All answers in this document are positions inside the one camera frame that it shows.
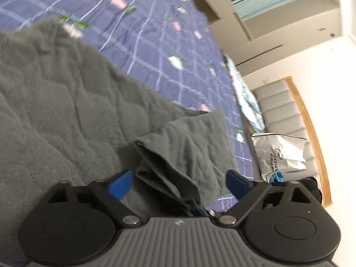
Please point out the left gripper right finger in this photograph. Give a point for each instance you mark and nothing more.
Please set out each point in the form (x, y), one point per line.
(238, 185)

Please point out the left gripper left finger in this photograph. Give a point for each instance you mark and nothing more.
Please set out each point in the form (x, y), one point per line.
(120, 185)

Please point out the grey fleece pants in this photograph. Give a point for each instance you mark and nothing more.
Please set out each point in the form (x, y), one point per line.
(67, 114)

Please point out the white plastic bag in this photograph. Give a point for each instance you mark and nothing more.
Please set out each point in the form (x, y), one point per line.
(279, 155)

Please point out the light blue patterned pillow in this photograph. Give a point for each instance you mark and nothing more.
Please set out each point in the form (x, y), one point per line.
(245, 98)

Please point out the wooden padded headboard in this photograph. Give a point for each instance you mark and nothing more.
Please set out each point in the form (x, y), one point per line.
(285, 112)

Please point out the beige built-in wardrobe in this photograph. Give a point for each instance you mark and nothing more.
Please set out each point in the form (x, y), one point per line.
(274, 35)

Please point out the blue floral checked quilt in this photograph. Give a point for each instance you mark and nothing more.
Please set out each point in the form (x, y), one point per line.
(166, 45)

